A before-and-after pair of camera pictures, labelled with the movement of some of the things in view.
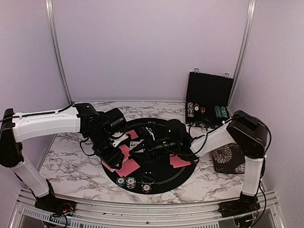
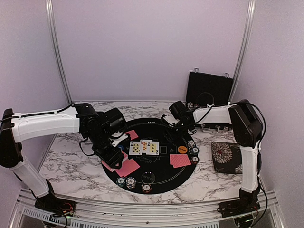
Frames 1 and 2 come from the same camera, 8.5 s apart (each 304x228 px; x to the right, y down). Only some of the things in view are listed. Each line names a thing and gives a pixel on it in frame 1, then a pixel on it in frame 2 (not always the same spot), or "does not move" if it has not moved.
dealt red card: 128,167 does not move
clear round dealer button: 147,177 does not move
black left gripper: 112,159 does not move
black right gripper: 149,147 → 168,131
